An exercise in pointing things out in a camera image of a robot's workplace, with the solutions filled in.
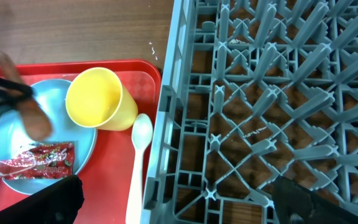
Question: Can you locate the light blue plate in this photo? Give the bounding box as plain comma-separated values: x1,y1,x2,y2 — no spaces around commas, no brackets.
0,78,98,196

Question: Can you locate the white plastic spoon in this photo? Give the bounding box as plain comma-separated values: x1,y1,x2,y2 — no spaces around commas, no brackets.
126,113,154,224

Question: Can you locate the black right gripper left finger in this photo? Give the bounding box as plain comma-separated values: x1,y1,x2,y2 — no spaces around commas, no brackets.
0,175,85,224

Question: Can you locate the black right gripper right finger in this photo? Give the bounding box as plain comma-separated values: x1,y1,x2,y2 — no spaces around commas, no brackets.
272,176,358,224

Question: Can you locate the red plastic tray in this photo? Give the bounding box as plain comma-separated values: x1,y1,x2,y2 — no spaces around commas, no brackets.
0,59,161,223

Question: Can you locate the orange carrot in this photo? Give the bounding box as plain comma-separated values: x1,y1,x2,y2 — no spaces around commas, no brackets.
0,52,52,141

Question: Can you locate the grey dishwasher rack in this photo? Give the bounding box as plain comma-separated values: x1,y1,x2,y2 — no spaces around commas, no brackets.
140,0,358,223

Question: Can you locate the yellow plastic cup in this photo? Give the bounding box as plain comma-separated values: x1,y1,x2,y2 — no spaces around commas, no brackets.
65,67,138,131

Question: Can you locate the red snack wrapper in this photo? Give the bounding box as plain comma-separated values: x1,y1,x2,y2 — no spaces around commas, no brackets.
0,142,75,180

